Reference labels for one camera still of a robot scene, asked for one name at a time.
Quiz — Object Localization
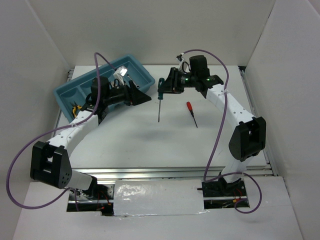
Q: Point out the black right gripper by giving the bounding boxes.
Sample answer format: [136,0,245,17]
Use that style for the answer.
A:
[157,67,198,94]

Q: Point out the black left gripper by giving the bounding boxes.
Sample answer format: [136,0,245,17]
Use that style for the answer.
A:
[103,80,152,107]

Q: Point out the green handled screwdriver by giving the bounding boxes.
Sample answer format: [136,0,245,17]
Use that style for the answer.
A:
[157,77,165,123]

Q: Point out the yellow black needle-nose pliers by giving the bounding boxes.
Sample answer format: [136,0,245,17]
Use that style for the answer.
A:
[70,101,82,118]

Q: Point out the small silver ratchet wrench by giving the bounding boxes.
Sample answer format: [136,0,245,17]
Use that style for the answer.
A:
[130,79,140,89]

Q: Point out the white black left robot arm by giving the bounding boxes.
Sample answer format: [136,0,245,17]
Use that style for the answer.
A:
[30,76,151,200]

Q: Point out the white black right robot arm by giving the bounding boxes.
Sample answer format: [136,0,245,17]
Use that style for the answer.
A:
[157,54,267,196]

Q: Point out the teal compartment tray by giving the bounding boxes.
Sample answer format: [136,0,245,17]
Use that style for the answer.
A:
[53,54,156,122]

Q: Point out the white front cover board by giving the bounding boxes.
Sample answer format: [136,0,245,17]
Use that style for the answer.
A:
[113,179,205,217]

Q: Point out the red handled screwdriver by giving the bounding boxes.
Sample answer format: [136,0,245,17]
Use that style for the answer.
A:
[186,101,198,128]

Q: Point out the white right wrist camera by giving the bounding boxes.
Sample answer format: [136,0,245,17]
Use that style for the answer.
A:
[175,53,186,73]

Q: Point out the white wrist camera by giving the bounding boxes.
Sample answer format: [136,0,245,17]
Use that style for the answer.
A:
[175,53,186,73]
[113,65,128,81]

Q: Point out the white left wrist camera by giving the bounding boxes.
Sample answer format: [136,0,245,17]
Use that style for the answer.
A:
[113,65,128,81]

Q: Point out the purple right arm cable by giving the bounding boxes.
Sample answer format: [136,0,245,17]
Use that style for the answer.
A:
[179,49,263,215]

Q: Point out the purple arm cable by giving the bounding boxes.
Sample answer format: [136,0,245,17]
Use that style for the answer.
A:
[179,49,263,215]
[5,51,126,213]

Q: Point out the aluminium table frame rail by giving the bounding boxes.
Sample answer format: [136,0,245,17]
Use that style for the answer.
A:
[38,64,280,182]

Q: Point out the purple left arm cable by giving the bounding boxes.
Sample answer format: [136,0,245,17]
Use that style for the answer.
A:
[5,51,126,213]

